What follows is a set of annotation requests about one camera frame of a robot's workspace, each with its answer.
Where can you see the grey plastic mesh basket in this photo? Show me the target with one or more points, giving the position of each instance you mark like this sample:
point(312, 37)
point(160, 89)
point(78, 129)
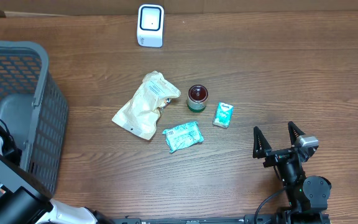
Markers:
point(33, 108)

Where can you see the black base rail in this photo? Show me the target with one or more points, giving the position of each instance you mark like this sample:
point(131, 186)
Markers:
point(247, 219)

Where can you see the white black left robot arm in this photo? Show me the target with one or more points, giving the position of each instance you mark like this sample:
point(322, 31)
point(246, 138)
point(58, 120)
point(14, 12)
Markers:
point(23, 199)

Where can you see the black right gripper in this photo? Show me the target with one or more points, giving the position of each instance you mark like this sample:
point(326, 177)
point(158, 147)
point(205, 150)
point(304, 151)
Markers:
point(263, 150)

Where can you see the green wet wipes pack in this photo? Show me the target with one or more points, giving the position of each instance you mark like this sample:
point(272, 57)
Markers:
point(183, 136)

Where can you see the jar with dark red lid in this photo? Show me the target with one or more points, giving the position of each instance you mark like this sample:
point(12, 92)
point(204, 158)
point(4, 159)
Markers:
point(197, 98)

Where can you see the white black barcode scanner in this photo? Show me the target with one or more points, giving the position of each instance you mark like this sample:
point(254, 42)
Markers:
point(150, 25)

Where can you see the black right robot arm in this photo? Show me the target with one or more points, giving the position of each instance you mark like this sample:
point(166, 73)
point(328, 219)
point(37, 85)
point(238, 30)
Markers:
point(307, 196)

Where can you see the teal Kleenex tissue pack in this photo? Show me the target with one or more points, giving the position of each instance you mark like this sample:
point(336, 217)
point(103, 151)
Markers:
point(223, 115)

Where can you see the beige paper pouch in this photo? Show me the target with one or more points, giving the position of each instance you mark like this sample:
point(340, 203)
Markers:
point(140, 114)

